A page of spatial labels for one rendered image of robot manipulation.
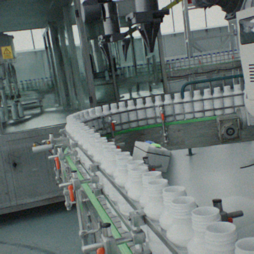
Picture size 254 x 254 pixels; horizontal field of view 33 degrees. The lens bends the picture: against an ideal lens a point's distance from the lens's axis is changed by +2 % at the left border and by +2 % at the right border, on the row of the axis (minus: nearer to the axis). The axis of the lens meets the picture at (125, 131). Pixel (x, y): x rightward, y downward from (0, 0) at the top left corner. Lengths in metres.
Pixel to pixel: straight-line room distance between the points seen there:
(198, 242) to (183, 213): 0.06
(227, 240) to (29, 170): 3.82
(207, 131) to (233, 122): 0.19
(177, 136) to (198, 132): 0.13
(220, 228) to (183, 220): 0.09
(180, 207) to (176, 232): 0.04
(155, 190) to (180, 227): 0.12
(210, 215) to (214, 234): 0.06
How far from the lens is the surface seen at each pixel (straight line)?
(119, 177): 0.96
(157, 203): 0.73
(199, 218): 0.57
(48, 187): 4.33
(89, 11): 1.54
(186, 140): 2.65
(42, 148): 1.96
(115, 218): 1.09
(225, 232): 0.52
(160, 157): 1.30
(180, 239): 0.63
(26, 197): 4.34
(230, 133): 2.55
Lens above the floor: 1.37
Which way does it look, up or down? 8 degrees down
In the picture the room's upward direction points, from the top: 8 degrees counter-clockwise
